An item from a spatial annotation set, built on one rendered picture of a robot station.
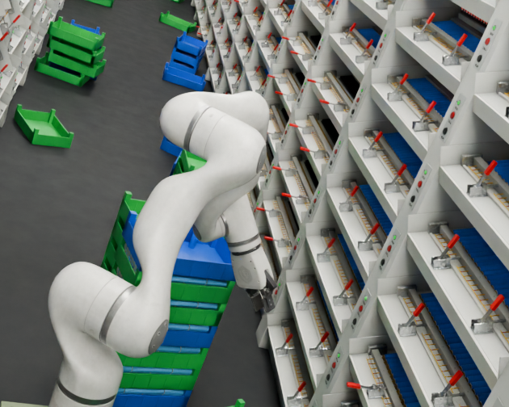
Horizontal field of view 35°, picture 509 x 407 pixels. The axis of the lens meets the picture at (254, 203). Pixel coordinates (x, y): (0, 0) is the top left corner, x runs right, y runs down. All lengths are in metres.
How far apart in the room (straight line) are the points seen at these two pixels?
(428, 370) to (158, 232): 0.73
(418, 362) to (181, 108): 0.81
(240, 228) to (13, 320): 1.03
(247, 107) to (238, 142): 0.15
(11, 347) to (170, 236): 1.21
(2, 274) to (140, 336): 1.54
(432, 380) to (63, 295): 0.84
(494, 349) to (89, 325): 0.79
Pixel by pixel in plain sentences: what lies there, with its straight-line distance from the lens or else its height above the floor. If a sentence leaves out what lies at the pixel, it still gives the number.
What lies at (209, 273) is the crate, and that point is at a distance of 2.31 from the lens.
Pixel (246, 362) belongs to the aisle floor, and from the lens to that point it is 2.94.
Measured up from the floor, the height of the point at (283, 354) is 0.11.
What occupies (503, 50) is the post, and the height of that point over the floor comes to 1.37.
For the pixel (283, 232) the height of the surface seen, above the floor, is 0.31.
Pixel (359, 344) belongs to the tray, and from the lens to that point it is 2.24.
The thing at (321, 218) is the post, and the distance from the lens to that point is 2.82.
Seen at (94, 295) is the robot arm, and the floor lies 0.77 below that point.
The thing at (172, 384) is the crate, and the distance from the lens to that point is 2.52.
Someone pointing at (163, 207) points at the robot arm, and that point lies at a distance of 1.53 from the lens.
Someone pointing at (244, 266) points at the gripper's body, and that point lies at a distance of 2.04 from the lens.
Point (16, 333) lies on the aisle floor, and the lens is 2.71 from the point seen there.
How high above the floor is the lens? 1.54
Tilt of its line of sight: 21 degrees down
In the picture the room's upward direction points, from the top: 22 degrees clockwise
